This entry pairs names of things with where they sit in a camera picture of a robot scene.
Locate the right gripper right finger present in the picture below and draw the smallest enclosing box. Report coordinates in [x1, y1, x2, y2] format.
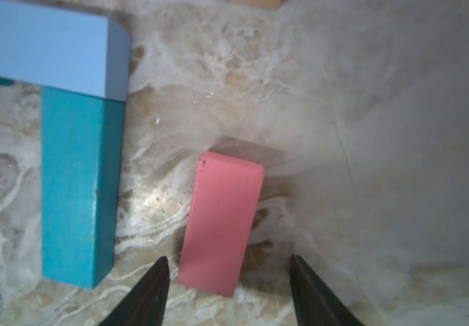
[290, 254, 363, 326]

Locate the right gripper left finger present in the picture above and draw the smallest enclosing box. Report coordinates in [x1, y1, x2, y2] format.
[100, 257, 170, 326]

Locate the pink block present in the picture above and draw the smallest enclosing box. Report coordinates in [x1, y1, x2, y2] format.
[178, 152, 265, 297]

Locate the teal long block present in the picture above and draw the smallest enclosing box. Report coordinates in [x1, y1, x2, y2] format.
[41, 87, 125, 289]

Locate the light blue block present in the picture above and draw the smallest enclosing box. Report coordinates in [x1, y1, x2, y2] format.
[0, 1, 131, 102]

